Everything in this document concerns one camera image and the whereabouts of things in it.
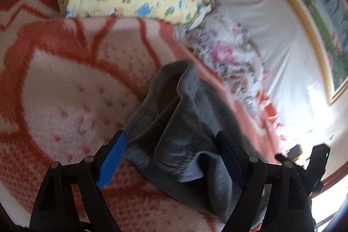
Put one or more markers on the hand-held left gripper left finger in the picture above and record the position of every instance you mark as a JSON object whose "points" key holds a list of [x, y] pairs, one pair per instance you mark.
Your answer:
{"points": [[112, 157]]}

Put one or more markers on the white padded headboard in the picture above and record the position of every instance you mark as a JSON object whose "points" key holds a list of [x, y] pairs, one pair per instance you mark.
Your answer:
{"points": [[280, 39]]}

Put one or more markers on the orange and white blanket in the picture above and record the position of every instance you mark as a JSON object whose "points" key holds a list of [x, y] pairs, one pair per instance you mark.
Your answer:
{"points": [[68, 85]]}

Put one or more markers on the grey pants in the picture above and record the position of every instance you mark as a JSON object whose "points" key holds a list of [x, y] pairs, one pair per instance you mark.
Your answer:
{"points": [[185, 123]]}

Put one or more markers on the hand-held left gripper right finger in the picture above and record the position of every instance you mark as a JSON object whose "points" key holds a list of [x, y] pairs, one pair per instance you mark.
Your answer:
{"points": [[231, 158]]}

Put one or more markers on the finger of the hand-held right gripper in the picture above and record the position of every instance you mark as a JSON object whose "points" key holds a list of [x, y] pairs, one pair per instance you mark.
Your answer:
{"points": [[280, 158]]}

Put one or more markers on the floral print pillow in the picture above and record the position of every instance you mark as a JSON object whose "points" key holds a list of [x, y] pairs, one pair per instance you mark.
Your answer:
{"points": [[228, 52]]}

